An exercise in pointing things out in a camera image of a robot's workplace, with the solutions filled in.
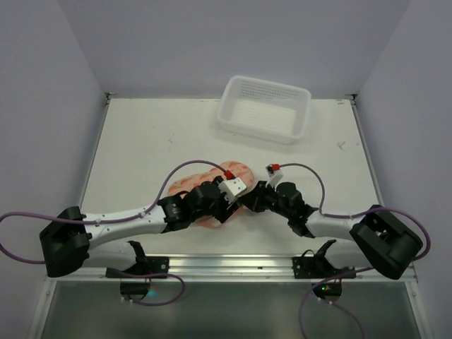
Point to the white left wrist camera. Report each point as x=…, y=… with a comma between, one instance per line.
x=232, y=188

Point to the aluminium mounting rail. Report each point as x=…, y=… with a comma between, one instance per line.
x=222, y=267

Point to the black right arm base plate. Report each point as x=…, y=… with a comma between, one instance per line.
x=313, y=265

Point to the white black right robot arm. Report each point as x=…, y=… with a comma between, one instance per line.
x=375, y=240

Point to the peach floral mesh laundry bag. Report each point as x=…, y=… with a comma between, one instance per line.
x=239, y=170

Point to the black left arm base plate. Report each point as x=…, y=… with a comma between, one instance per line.
x=155, y=266

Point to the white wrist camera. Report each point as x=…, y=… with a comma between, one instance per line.
x=275, y=174
x=232, y=188

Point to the white plastic mesh basket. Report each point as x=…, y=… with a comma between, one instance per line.
x=264, y=109

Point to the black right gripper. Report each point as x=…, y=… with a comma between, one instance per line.
x=258, y=196

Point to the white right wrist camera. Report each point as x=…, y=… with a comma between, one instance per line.
x=275, y=174

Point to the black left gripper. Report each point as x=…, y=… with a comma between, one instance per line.
x=225, y=210

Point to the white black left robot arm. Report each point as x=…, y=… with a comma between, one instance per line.
x=73, y=240

